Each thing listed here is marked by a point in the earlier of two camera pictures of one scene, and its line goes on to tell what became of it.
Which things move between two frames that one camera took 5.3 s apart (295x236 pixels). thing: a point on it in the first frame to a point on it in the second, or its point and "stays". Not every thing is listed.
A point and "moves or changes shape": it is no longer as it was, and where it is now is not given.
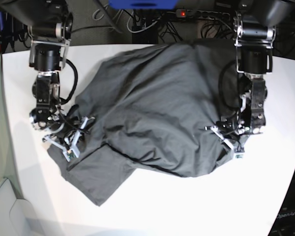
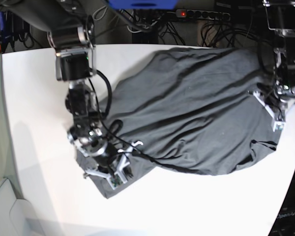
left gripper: [65, 135] to [113, 162]
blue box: [143, 4] stays
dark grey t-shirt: [155, 107] moves or changes shape
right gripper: [231, 131] to [278, 107]
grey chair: [12, 216] stays
